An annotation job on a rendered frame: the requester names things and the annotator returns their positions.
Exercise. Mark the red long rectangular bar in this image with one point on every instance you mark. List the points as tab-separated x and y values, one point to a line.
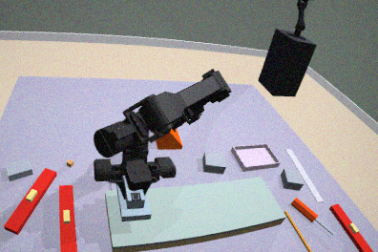
350	228
24	210
67	223

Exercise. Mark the orange-handled awl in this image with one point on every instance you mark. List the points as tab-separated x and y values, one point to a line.
309	214

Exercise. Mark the white flat bar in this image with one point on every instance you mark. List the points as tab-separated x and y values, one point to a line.
305	176

